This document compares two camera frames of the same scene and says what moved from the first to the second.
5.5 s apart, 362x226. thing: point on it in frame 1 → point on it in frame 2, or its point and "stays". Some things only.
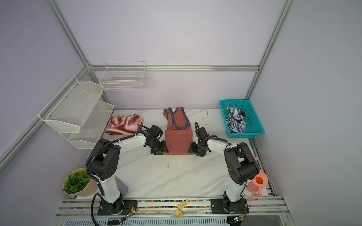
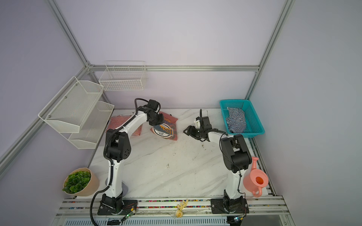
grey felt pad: (123, 188) stays
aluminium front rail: (173, 207) stays
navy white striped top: (236, 120) stays
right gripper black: (192, 149) → (191, 131)
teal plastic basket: (240, 119) stays
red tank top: (178, 136) → (167, 129)
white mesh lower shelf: (94, 127) stays
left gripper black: (163, 149) → (160, 121)
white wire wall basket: (123, 76) stays
